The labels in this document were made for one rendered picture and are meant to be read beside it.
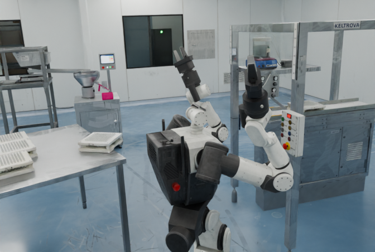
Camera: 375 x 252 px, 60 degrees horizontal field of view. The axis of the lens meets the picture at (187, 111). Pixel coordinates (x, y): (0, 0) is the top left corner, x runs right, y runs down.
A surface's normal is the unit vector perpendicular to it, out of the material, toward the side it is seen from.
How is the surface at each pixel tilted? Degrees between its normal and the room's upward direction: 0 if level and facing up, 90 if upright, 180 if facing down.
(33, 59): 90
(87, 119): 90
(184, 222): 45
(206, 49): 90
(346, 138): 90
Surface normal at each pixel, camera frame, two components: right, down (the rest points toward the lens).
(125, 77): 0.29, 0.23
